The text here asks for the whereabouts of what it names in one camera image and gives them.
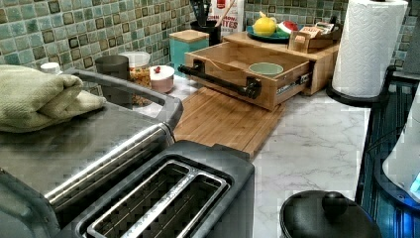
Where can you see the teal plate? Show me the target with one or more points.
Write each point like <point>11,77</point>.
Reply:
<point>279,36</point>

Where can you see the folded green towel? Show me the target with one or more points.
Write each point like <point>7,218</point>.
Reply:
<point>31,100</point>

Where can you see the glass jar with cereal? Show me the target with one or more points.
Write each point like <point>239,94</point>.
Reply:
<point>139,67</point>

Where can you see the yellow toy fruit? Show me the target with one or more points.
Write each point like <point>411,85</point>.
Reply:
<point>264,25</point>

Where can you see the black two-slot toaster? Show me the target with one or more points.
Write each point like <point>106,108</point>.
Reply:
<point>186,191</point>

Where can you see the pink ceramic jar with lid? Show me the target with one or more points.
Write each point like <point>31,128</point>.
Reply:
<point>162,78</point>

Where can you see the black utensil holder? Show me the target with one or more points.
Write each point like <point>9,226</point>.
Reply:
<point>209,28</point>

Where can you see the wooden tea bag box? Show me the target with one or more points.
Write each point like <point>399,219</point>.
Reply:
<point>312,40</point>

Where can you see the bamboo drawer with black handle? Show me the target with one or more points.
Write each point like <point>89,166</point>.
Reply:
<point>227,68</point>

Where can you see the black pot lid with knob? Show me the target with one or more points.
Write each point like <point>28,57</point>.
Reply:
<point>325,214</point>

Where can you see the dark grey cup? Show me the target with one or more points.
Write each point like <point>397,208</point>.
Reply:
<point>116,66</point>

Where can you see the white paper towel roll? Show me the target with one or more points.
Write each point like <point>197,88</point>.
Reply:
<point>368,41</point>

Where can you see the white appliance at right edge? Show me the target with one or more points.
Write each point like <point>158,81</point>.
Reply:
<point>402,166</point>

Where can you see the bamboo cutting board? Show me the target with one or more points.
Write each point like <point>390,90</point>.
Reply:
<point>212,118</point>

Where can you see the teal canister with wooden lid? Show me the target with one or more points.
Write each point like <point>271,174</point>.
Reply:
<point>183,42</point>

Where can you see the wooden spoon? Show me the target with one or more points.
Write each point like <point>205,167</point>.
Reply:
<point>220,20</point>

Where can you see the red and green toy fruit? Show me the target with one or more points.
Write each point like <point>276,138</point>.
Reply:
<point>287,27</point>

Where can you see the white box with red text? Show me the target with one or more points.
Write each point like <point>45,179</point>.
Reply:
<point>234,20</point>

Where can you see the white bottle cap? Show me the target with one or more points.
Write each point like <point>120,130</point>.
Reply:
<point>51,67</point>

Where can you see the black paper towel holder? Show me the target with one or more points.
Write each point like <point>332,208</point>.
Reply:
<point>361,100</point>

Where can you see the bamboo drawer cabinet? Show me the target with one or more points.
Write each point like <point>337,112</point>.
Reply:
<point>324,60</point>

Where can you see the green ceramic bowl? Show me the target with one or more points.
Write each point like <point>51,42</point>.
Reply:
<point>266,68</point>

